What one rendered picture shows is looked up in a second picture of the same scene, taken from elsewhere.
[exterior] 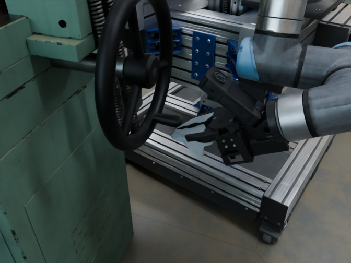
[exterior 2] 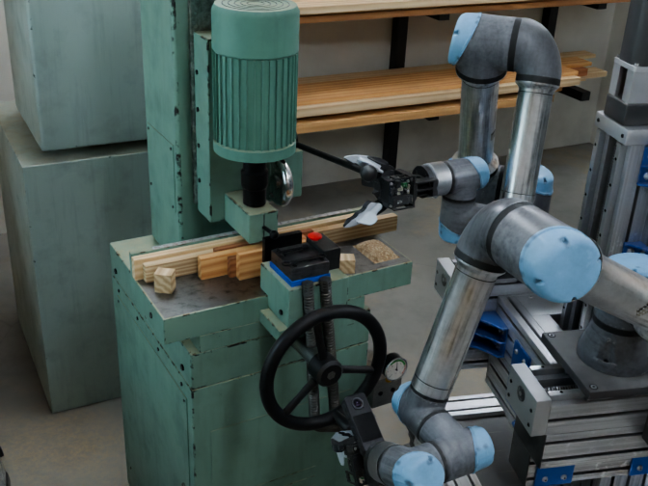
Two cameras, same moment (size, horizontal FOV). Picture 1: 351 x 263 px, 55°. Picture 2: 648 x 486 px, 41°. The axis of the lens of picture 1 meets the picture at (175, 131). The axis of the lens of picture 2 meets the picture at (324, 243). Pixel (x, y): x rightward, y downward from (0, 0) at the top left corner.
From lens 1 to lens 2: 1.28 m
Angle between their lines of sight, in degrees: 36
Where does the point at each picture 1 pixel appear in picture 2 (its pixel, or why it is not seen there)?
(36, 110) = (251, 363)
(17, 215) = (202, 435)
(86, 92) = not seen: hidden behind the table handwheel
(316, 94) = (391, 449)
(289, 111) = (374, 453)
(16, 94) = (237, 346)
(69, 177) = (265, 431)
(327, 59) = (437, 431)
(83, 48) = not seen: hidden behind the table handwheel
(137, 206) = not seen: outside the picture
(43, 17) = (274, 301)
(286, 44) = (419, 402)
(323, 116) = (383, 467)
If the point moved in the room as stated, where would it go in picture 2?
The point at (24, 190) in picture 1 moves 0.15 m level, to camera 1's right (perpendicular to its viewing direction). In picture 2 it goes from (215, 419) to (263, 451)
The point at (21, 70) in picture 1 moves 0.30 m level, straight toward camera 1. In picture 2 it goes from (248, 331) to (190, 414)
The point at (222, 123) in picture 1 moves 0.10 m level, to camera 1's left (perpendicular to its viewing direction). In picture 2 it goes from (349, 442) to (310, 418)
